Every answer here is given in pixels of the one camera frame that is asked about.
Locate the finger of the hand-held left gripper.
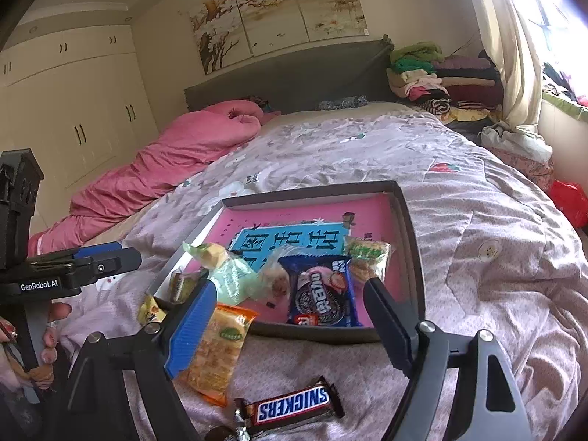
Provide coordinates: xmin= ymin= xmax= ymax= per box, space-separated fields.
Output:
xmin=73 ymin=247 xmax=143 ymax=286
xmin=75 ymin=242 xmax=126 ymax=258

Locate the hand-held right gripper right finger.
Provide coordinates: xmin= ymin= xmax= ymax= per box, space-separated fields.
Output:
xmin=363 ymin=276 xmax=536 ymax=441

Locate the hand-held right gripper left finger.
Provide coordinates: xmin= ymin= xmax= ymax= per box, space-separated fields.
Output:
xmin=64 ymin=278 xmax=219 ymax=441

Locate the orange cracker packet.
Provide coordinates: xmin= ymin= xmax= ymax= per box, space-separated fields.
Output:
xmin=186 ymin=303 xmax=259 ymax=407

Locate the yellow snack packet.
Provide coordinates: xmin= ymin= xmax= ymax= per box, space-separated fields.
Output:
xmin=138 ymin=293 xmax=168 ymax=326

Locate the black green pea snack packet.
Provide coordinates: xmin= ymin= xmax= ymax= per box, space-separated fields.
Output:
xmin=168 ymin=270 xmax=207 ymax=305

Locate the pale green pastry packet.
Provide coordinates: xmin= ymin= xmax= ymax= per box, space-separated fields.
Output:
xmin=183 ymin=241 xmax=262 ymax=306

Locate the blue cookie packet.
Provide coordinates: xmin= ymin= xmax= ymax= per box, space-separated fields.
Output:
xmin=278 ymin=255 xmax=363 ymax=329

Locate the clear cracker packet green label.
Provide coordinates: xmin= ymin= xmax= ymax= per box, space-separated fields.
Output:
xmin=344 ymin=235 xmax=396 ymax=286

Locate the dark cardboard box tray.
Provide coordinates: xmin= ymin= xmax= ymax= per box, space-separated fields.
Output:
xmin=151 ymin=180 xmax=426 ymax=345

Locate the clear round pastry packet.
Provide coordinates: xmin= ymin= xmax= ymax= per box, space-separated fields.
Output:
xmin=255 ymin=245 xmax=295 ymax=308

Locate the foil chocolate candy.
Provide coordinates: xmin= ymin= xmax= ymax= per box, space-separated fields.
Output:
xmin=204 ymin=423 xmax=253 ymax=441

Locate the brown chocolate bar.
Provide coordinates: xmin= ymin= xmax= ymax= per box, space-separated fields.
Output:
xmin=233 ymin=376 xmax=345 ymax=428

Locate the person's left hand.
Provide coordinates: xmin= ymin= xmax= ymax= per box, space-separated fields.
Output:
xmin=0 ymin=301 xmax=73 ymax=393

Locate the pink quilt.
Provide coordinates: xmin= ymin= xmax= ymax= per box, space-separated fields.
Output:
xmin=28 ymin=100 xmax=272 ymax=258

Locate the pale floral blanket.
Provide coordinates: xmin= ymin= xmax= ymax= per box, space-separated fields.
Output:
xmin=46 ymin=112 xmax=588 ymax=441

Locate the pink book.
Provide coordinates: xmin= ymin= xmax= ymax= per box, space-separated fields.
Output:
xmin=184 ymin=193 xmax=405 ymax=327

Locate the cream wardrobe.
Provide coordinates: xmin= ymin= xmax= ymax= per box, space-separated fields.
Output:
xmin=0 ymin=23 xmax=159 ymax=189

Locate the pink floral cloth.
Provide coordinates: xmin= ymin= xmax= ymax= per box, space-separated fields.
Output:
xmin=496 ymin=147 xmax=556 ymax=194

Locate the red plastic bag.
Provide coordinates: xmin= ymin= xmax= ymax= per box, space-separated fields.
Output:
xmin=549 ymin=179 xmax=588 ymax=228

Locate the white cloth bundle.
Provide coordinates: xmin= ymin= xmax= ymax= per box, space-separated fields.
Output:
xmin=480 ymin=122 xmax=554 ymax=164

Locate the beige bed sheet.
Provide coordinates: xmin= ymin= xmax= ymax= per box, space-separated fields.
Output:
xmin=83 ymin=101 xmax=423 ymax=244

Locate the dark patterned cloth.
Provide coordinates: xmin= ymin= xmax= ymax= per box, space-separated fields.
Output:
xmin=317 ymin=95 xmax=368 ymax=111

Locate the pile of folded clothes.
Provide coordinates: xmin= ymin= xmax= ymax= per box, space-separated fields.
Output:
xmin=386 ymin=40 xmax=506 ymax=125

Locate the dark grey bed headboard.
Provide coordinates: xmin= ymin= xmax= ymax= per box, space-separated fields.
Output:
xmin=184 ymin=34 xmax=396 ymax=115

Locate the green sill cloth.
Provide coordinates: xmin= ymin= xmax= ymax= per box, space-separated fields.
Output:
xmin=542 ymin=94 xmax=588 ymax=122

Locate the cream curtain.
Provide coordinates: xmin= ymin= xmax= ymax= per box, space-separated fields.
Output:
xmin=459 ymin=0 xmax=552 ymax=134

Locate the colourful cloth heap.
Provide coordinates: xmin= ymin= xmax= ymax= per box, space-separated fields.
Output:
xmin=542 ymin=62 xmax=588 ymax=106

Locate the window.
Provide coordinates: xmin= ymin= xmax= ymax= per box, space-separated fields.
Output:
xmin=505 ymin=0 xmax=588 ymax=102

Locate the wall poster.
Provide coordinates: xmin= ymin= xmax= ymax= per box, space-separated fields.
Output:
xmin=189 ymin=0 xmax=370 ymax=75

